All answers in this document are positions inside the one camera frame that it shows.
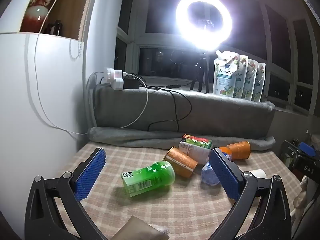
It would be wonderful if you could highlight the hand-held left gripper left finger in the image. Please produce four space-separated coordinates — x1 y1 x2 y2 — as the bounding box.
24 147 110 240

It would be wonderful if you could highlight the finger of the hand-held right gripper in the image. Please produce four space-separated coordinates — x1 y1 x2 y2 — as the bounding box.
298 142 317 158
282 139 300 161

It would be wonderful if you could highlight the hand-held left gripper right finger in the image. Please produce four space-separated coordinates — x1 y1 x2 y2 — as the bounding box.
209 148 293 240

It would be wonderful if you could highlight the clear blue plastic cup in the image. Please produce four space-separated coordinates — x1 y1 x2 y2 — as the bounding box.
201 161 221 186

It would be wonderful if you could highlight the orange round cup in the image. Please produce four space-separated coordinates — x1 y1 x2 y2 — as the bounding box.
218 146 233 161

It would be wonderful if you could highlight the orange patterned paper cup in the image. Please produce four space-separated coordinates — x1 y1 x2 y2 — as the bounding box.
163 147 198 178
227 141 251 160

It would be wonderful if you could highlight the white paper cup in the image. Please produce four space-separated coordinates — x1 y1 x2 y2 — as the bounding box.
248 169 266 178

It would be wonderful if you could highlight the cream plush toy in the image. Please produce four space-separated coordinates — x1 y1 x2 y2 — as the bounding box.
293 175 308 209

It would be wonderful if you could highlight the plaid cloth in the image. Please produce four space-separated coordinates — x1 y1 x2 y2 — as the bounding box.
37 141 302 240

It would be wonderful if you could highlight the grey blanket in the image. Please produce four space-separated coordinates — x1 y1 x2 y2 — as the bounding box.
88 83 276 152

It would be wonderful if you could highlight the white cabinet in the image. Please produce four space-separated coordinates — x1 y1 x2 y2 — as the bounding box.
0 0 119 220

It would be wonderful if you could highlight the white power strip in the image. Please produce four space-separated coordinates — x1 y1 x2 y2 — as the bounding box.
103 67 125 91

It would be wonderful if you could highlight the white refill pouch with spout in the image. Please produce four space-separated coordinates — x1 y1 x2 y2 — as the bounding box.
213 50 242 96

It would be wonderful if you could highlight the black power adapter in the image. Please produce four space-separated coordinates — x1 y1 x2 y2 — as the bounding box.
122 76 141 90

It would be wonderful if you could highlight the black tripod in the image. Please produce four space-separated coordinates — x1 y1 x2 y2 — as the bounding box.
189 51 210 93

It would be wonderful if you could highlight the dark jar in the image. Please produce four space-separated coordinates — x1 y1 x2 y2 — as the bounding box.
46 19 62 37

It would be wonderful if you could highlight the red ceramic vase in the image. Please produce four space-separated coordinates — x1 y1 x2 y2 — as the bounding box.
20 0 59 34

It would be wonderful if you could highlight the black cable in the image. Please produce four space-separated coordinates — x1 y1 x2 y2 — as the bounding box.
127 73 193 132

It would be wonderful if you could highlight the white bead chain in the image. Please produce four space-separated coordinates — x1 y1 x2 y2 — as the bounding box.
69 40 83 61

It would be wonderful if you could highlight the white cable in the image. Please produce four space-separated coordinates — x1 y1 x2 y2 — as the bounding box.
34 0 149 135

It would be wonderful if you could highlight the ring light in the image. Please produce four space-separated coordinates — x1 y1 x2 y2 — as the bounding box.
175 0 233 51

